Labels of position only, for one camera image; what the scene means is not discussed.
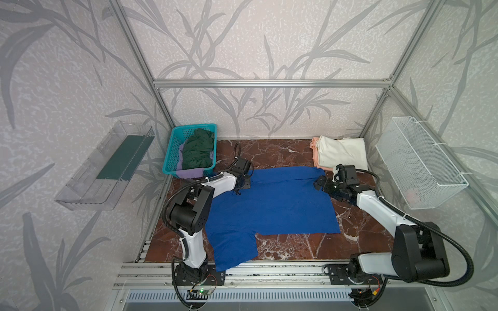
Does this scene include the teal plastic laundry basket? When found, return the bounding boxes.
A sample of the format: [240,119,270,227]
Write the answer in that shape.
[162,124,218,178]

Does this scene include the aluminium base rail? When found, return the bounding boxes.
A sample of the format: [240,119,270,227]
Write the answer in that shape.
[112,260,440,290]

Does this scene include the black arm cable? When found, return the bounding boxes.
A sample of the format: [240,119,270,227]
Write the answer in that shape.
[355,168,475,288]
[161,143,244,310]

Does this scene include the pink folded t shirt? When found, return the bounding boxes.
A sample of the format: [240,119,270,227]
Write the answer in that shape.
[309,137,334,172]

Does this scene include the clear plastic wall tray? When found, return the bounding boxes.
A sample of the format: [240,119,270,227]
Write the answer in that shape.
[54,121,155,211]

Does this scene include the white wire mesh basket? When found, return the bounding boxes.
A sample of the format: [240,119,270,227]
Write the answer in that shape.
[376,117,469,210]

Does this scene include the purple t shirt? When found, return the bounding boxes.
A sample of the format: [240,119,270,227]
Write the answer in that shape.
[176,143,204,179]

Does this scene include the cream folded t shirt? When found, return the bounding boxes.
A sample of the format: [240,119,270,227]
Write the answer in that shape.
[316,136,368,172]

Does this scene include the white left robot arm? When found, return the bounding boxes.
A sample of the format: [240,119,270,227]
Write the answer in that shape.
[161,157,252,285]

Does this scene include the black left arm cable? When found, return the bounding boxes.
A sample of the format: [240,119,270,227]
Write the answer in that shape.
[161,143,244,310]

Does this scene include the horizontal aluminium frame bar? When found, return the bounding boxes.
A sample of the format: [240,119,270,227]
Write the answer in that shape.
[153,79,390,89]

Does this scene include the blue t shirt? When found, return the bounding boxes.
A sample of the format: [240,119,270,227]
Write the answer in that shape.
[205,167,341,272]

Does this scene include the dark green t shirt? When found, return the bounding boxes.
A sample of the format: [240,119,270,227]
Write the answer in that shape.
[182,128,215,170]

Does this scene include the green circuit board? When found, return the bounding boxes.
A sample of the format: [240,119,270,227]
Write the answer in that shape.
[187,287,216,300]

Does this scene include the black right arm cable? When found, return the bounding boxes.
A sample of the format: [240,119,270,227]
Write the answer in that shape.
[355,168,475,288]

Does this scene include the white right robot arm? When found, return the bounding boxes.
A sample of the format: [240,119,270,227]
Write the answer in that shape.
[313,165,450,284]

